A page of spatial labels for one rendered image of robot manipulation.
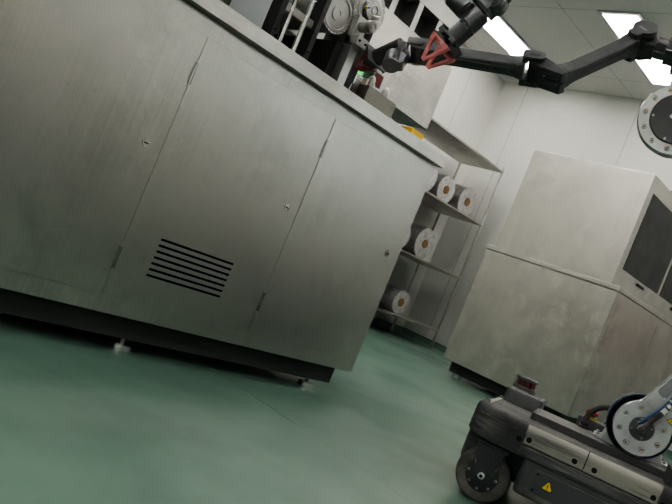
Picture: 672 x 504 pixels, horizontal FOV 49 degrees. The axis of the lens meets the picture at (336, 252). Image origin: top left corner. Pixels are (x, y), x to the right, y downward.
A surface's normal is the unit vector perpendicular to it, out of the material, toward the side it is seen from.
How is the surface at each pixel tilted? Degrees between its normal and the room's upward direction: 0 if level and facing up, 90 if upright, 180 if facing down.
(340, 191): 90
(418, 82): 90
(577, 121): 90
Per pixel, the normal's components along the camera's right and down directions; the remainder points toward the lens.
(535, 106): -0.63, -0.27
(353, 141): 0.68, 0.27
